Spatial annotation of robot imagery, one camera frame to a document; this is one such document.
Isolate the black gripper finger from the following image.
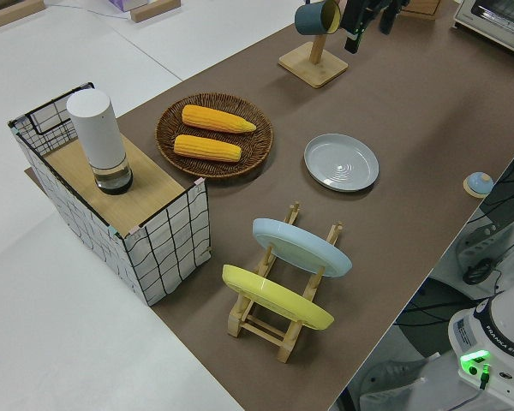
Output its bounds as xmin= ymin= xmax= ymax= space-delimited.
xmin=340 ymin=0 xmax=372 ymax=55
xmin=377 ymin=0 xmax=409 ymax=36

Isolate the gray ceramic plate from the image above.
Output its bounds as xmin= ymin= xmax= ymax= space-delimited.
xmin=303 ymin=133 xmax=380 ymax=194

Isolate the light blue plate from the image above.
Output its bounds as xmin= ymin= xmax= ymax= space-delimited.
xmin=252 ymin=217 xmax=354 ymax=279

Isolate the yellow plate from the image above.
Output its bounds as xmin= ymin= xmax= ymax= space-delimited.
xmin=221 ymin=264 xmax=336 ymax=331

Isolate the wooden plate rack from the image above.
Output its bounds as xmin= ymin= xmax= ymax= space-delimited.
xmin=226 ymin=200 xmax=345 ymax=365

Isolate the wooden drawer box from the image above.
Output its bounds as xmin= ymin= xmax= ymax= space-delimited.
xmin=400 ymin=0 xmax=442 ymax=21

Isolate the dark teal mug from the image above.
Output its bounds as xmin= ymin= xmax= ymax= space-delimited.
xmin=293 ymin=0 xmax=343 ymax=37

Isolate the wooden mug stand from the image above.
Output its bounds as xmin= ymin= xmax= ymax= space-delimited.
xmin=277 ymin=23 xmax=350 ymax=90

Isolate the white toaster oven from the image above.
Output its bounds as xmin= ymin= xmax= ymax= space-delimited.
xmin=451 ymin=0 xmax=514 ymax=61

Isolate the yellow corn cob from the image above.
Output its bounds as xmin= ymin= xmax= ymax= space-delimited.
xmin=172 ymin=134 xmax=243 ymax=164
xmin=181 ymin=104 xmax=258 ymax=134

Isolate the blue service bell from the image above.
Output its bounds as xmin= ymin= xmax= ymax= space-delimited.
xmin=462 ymin=170 xmax=494 ymax=200

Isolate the brown table mat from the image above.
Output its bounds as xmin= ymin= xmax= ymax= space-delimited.
xmin=24 ymin=0 xmax=514 ymax=411

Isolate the light wooden block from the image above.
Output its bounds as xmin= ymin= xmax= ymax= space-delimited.
xmin=0 ymin=0 xmax=45 ymax=31
xmin=129 ymin=0 xmax=182 ymax=23

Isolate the brown wicker basket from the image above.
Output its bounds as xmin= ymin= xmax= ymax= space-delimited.
xmin=155 ymin=92 xmax=275 ymax=181

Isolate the light wooden shelf board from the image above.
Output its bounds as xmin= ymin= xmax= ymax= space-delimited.
xmin=44 ymin=135 xmax=186 ymax=228

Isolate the white cylinder with glass base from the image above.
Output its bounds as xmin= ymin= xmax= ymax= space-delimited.
xmin=65 ymin=88 xmax=134 ymax=196

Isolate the white box with black grid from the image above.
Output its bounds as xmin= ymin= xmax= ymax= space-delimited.
xmin=7 ymin=81 xmax=212 ymax=308

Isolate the gray metal mount frame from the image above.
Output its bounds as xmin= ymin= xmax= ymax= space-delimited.
xmin=453 ymin=145 xmax=514 ymax=301

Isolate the black coiled cable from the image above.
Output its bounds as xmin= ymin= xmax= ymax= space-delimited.
xmin=462 ymin=259 xmax=493 ymax=286

